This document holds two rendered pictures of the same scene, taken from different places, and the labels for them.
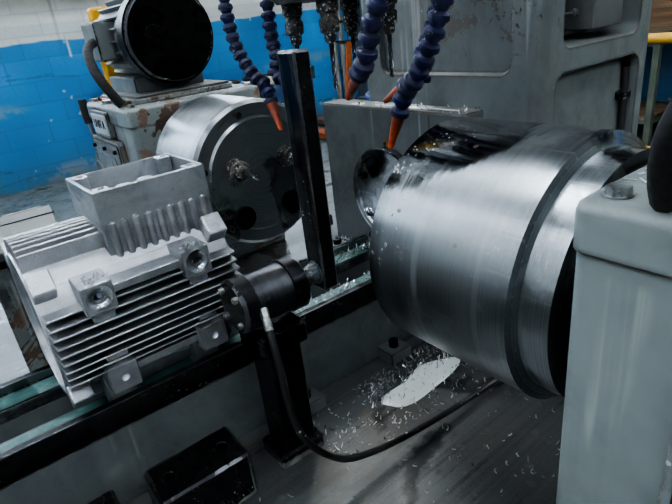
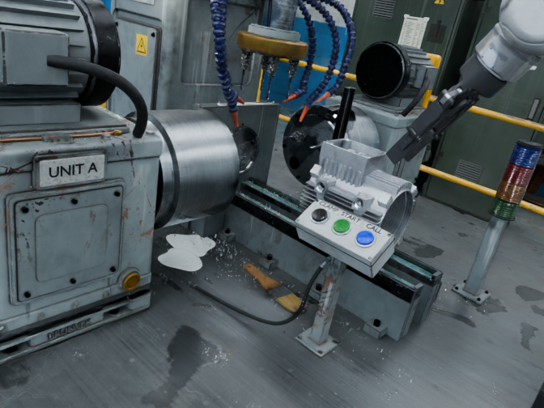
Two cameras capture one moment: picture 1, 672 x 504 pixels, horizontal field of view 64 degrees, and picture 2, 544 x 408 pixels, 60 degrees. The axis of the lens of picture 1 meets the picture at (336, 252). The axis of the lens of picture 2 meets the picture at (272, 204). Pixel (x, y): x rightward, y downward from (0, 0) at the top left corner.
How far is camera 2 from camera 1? 1.57 m
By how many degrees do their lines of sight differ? 95
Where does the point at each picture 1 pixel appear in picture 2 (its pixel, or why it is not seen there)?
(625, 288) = (398, 133)
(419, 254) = not seen: hidden behind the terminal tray
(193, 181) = (350, 146)
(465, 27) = (231, 61)
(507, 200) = (369, 125)
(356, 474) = not seen: hidden behind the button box
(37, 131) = not seen: outside the picture
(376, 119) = (240, 112)
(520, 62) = (254, 80)
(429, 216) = (360, 135)
